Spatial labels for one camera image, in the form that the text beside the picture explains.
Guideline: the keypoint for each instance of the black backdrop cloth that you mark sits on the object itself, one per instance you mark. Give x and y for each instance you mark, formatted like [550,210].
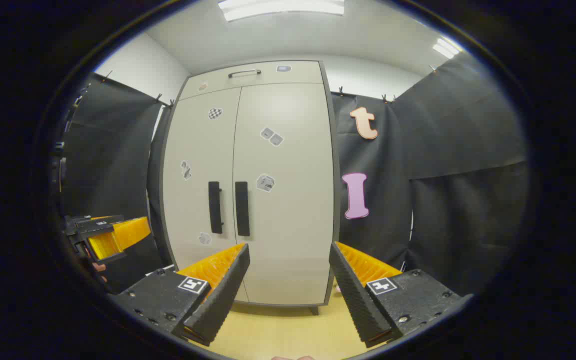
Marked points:
[113,150]
[467,150]

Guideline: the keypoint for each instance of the grey double-door shoe cabinet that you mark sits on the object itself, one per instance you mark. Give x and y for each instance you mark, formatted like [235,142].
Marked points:
[156,190]

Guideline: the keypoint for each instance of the cabinet door with square stickers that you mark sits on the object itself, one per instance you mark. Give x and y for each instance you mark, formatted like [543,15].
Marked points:
[297,200]

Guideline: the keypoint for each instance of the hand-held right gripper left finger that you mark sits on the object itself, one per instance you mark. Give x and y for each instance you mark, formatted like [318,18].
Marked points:
[223,300]

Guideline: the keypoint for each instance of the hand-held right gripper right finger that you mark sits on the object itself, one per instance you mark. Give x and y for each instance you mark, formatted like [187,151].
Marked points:
[355,300]

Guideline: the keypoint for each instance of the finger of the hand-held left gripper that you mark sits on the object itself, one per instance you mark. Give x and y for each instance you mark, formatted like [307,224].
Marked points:
[118,237]

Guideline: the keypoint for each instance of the cabinet door with checkered sticker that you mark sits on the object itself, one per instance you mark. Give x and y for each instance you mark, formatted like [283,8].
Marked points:
[193,150]

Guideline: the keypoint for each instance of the long ceiling light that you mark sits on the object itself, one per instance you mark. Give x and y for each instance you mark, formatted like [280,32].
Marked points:
[283,7]

